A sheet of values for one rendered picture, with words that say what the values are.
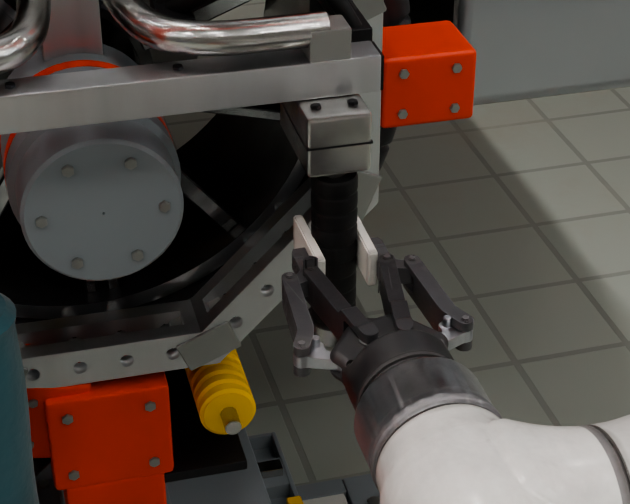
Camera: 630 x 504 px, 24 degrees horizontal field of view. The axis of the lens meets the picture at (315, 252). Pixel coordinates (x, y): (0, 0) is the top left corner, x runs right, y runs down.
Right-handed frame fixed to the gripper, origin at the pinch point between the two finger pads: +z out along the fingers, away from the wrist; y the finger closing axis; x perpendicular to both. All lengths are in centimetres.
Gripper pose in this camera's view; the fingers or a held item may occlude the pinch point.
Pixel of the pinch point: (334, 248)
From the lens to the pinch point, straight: 113.2
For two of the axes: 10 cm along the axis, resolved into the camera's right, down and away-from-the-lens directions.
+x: 0.0, -8.5, -5.3
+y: 9.7, -1.3, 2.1
